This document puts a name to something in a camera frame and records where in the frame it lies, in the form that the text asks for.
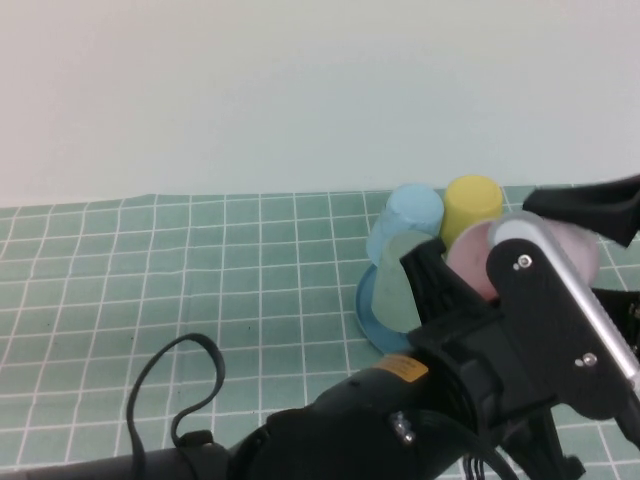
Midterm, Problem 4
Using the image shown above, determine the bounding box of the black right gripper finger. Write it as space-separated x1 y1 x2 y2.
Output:
592 287 640 359
521 173 640 248

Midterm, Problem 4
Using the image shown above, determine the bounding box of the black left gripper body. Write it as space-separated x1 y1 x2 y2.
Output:
493 393 589 480

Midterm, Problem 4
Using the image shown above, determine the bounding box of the pink plastic cup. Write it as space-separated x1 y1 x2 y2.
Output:
446 212 601 304

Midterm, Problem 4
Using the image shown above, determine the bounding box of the yellow plastic cup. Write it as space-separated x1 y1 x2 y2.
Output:
439 174 504 247

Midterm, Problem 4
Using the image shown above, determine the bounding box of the light blue plastic cup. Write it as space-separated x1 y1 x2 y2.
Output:
366 183 445 271

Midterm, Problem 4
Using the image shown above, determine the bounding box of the blue cup stand with pegs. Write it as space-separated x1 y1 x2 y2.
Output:
355 262 426 357

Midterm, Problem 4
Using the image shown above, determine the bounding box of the green plastic cup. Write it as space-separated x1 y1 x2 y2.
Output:
370 230 437 335

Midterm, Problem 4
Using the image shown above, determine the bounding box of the green checked tablecloth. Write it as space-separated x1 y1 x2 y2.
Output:
0 180 640 480

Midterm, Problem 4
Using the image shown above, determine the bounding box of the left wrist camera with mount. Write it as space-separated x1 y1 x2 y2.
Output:
399 212 640 422

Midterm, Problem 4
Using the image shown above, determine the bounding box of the black velcro strap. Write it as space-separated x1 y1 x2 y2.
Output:
127 333 227 474

